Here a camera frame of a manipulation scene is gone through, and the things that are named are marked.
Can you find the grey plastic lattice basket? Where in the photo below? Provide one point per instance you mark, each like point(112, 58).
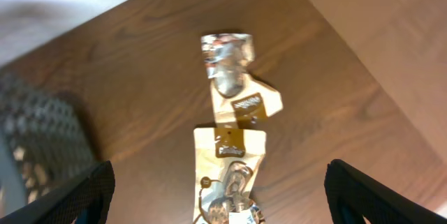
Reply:
point(43, 144)

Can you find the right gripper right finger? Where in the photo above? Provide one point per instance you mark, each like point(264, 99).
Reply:
point(355, 198)

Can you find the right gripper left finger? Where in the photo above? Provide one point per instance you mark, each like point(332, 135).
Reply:
point(85, 198)

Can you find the beige snack pouch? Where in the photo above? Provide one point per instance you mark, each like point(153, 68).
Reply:
point(238, 99)
point(227, 162)

